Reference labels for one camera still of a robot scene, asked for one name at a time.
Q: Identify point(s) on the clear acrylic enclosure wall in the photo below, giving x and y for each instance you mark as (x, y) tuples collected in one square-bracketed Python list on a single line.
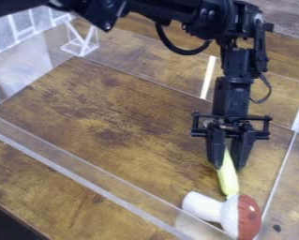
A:
[(97, 160)]

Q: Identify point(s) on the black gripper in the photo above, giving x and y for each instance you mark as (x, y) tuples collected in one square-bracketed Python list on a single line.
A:
[(230, 122)]

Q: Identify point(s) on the clear acrylic triangle bracket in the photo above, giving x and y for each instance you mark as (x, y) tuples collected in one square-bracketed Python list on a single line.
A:
[(80, 46)]

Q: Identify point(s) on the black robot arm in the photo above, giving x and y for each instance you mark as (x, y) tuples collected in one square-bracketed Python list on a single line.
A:
[(188, 25)]

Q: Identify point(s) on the red white mushroom toy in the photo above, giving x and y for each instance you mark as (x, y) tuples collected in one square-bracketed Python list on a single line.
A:
[(238, 213)]

